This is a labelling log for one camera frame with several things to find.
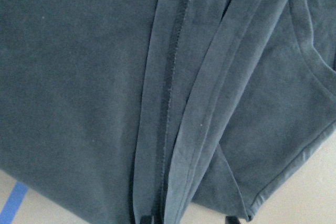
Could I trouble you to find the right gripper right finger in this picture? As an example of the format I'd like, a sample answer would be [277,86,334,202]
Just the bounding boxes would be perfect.
[225,216,238,224]

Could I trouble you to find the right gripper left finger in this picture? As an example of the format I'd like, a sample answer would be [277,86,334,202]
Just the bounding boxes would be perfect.
[140,216,155,224]

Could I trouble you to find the black graphic t-shirt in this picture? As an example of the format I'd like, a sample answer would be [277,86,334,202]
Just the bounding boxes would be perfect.
[1,0,335,223]

